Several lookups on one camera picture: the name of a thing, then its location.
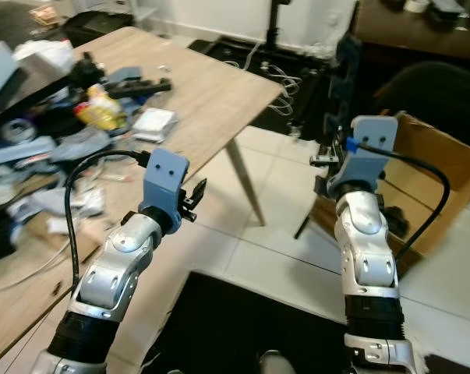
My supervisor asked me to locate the blue clamp stand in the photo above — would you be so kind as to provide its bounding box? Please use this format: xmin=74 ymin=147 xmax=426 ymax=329
xmin=331 ymin=34 xmax=363 ymax=141

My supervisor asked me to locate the small white flat box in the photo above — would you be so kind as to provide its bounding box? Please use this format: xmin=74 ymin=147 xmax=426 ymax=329
xmin=131 ymin=107 xmax=180 ymax=144

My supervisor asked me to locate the brown cardboard box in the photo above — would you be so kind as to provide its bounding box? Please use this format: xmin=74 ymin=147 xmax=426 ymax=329
xmin=311 ymin=111 xmax=470 ymax=279

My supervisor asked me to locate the light wooden table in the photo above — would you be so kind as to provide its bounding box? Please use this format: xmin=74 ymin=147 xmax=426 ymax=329
xmin=0 ymin=26 xmax=284 ymax=369

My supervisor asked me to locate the black power strip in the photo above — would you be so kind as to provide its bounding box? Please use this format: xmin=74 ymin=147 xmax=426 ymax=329
xmin=101 ymin=77 xmax=174 ymax=101

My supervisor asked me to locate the black floor mat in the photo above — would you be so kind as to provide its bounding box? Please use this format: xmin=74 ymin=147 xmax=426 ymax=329
xmin=140 ymin=270 xmax=354 ymax=374

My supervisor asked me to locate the yellow snack bag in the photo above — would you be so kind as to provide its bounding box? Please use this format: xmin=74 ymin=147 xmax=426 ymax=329
xmin=74 ymin=85 xmax=131 ymax=132

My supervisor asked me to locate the black chair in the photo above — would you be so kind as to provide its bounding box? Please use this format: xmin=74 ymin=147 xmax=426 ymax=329
xmin=373 ymin=60 xmax=470 ymax=143

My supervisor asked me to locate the black stand pole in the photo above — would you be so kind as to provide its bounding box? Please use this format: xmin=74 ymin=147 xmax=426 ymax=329
xmin=268 ymin=0 xmax=292 ymax=52

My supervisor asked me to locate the dark wooden desk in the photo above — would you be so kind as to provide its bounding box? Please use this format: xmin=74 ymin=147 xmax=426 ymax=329
xmin=350 ymin=0 xmax=470 ymax=65

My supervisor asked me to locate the grey tape roll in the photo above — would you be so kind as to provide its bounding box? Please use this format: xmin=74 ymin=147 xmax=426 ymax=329
xmin=0 ymin=120 xmax=37 ymax=146

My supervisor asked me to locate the large white box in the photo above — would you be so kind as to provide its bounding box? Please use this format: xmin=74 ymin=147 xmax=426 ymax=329
xmin=0 ymin=40 xmax=22 ymax=100

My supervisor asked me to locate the grey robot foot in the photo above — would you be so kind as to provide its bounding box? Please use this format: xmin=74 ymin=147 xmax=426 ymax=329
xmin=257 ymin=351 xmax=292 ymax=374

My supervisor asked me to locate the black bag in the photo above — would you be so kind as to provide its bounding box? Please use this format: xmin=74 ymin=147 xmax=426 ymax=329
xmin=61 ymin=11 xmax=135 ymax=48

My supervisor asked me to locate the white plastic bag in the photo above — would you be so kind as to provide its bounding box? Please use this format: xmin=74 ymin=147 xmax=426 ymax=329
xmin=16 ymin=38 xmax=76 ymax=72

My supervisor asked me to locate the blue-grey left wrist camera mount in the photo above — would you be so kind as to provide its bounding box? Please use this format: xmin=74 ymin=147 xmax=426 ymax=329
xmin=138 ymin=149 xmax=191 ymax=216

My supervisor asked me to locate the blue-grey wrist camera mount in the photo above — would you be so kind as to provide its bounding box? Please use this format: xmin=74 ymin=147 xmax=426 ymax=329
xmin=331 ymin=115 xmax=400 ymax=197
xmin=138 ymin=149 xmax=191 ymax=216

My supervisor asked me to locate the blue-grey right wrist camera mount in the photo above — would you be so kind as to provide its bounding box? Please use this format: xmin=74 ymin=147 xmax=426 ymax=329
xmin=331 ymin=115 xmax=400 ymax=197

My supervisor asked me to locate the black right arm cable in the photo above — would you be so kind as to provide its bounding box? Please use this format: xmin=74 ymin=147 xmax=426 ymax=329
xmin=355 ymin=142 xmax=452 ymax=267

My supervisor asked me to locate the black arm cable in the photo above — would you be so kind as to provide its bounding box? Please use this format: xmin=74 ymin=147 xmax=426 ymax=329
xmin=62 ymin=148 xmax=150 ymax=291
xmin=355 ymin=142 xmax=452 ymax=267

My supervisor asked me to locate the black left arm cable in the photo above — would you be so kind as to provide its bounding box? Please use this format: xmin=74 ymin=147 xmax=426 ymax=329
xmin=62 ymin=148 xmax=150 ymax=291

